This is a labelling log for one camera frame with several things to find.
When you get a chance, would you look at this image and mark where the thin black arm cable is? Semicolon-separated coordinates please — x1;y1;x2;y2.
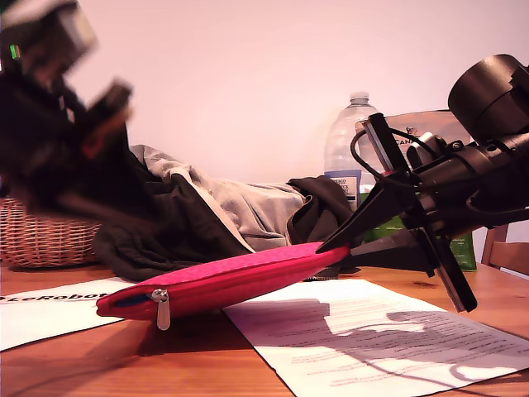
350;126;418;183

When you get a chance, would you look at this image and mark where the woven wicker basket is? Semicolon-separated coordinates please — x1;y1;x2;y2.
0;196;102;269

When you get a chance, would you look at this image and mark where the silver zipper pull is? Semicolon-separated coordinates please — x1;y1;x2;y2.
150;288;171;331

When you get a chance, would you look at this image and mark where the large clear water bottle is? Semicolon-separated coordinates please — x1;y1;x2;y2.
323;91;384;212

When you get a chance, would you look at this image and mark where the white sheet with LeRobot print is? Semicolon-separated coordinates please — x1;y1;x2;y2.
0;277;137;352

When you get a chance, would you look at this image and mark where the silver green pet food bag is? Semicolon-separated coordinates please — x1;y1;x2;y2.
355;109;478;273

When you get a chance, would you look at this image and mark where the dark brown grey-lined garment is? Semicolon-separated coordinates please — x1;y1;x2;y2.
91;144;367;282

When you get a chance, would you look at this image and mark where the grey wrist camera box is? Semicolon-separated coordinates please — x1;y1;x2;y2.
406;131;450;166
6;0;100;69

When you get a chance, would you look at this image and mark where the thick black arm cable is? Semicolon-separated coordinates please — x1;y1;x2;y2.
465;188;529;229

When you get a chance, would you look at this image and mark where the red fabric zip pouch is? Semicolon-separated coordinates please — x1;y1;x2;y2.
95;242;351;323

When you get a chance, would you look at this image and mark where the wooden chair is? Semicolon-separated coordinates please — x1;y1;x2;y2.
480;225;529;278

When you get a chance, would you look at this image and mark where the white sheet with printed text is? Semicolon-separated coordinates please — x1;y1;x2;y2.
222;279;529;397

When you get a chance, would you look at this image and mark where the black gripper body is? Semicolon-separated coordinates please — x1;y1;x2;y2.
366;112;479;313

